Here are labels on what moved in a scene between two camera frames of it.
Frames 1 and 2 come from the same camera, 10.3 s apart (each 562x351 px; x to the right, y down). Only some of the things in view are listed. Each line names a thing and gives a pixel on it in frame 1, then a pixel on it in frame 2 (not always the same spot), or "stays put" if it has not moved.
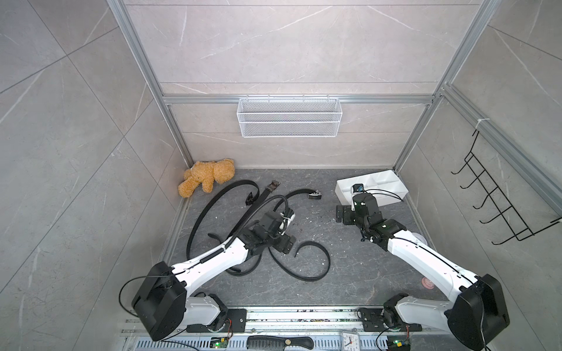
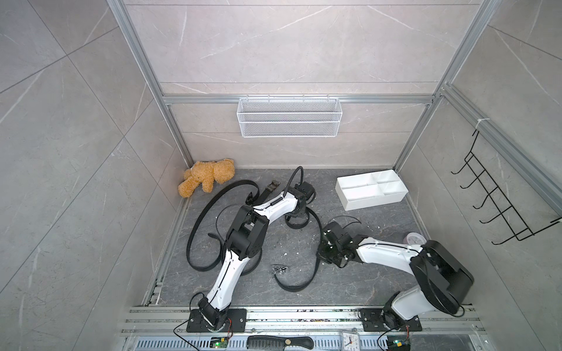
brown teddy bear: x=206 y=174 stays put
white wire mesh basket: x=289 y=117 stays put
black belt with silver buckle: x=312 y=194 → x=287 y=219
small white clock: x=350 y=341 stays put
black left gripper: x=287 y=243 → x=301 y=214
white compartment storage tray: x=385 y=184 stays put
